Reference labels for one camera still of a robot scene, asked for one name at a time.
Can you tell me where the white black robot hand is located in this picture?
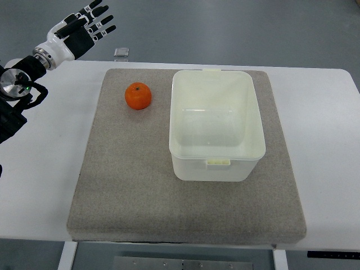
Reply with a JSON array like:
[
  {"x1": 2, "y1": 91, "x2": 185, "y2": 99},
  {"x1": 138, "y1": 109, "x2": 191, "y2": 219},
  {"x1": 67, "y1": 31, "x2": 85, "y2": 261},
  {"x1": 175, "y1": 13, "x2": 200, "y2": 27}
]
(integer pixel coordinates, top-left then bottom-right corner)
[{"x1": 33, "y1": 1, "x2": 116, "y2": 70}]

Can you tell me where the orange fruit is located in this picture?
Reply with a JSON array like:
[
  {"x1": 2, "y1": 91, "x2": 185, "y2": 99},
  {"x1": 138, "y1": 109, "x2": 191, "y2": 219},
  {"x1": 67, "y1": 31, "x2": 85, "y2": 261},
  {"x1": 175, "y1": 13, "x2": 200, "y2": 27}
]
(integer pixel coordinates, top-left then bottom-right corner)
[{"x1": 124, "y1": 82, "x2": 152, "y2": 110}]

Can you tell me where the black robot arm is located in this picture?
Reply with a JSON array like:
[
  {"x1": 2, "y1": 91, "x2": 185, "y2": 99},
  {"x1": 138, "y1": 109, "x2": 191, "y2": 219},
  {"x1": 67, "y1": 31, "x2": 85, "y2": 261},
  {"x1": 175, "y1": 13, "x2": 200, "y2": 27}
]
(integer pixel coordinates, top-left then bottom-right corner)
[{"x1": 1, "y1": 56, "x2": 49, "y2": 143}]

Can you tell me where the white plastic box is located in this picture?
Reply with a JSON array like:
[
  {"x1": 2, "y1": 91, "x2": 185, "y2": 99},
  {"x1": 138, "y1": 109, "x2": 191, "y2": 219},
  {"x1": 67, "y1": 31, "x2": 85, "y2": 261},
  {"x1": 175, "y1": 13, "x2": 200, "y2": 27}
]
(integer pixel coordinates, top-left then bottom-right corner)
[{"x1": 169, "y1": 70, "x2": 266, "y2": 182}]

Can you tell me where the small clear floor plate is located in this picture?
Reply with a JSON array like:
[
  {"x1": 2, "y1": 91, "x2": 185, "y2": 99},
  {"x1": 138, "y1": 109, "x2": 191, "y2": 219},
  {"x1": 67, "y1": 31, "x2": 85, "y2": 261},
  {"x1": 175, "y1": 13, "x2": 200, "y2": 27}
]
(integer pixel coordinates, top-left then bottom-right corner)
[{"x1": 114, "y1": 47, "x2": 129, "y2": 57}]

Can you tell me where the grey felt mat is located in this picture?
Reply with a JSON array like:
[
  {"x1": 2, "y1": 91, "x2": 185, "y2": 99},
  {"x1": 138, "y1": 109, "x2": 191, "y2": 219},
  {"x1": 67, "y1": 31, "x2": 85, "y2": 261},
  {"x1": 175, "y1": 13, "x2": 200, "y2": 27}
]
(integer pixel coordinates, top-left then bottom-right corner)
[{"x1": 67, "y1": 69, "x2": 307, "y2": 245}]

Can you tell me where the white table left leg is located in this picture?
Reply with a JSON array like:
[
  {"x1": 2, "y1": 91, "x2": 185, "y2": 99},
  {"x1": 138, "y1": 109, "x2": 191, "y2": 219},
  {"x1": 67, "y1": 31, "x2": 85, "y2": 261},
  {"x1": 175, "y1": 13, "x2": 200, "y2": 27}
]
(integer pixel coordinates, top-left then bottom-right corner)
[{"x1": 57, "y1": 241, "x2": 78, "y2": 270}]

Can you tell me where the white table leg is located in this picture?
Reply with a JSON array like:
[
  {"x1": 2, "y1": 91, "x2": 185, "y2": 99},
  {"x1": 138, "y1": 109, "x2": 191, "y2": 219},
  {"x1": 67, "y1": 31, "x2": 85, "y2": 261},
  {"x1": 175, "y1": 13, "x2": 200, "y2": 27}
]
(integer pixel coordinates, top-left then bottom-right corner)
[
  {"x1": 57, "y1": 241, "x2": 78, "y2": 270},
  {"x1": 273, "y1": 245, "x2": 289, "y2": 270}
]

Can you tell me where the white table right leg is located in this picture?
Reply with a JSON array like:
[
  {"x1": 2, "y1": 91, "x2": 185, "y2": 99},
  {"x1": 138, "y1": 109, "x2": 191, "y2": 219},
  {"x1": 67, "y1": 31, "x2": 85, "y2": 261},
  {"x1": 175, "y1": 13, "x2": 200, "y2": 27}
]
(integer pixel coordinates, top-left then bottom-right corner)
[{"x1": 273, "y1": 245, "x2": 289, "y2": 270}]

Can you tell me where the black table control panel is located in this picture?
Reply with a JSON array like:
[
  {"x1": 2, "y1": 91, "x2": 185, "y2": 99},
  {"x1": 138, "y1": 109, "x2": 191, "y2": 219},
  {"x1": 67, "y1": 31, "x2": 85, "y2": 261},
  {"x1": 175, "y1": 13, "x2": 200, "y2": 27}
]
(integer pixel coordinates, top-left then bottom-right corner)
[{"x1": 307, "y1": 251, "x2": 360, "y2": 260}]

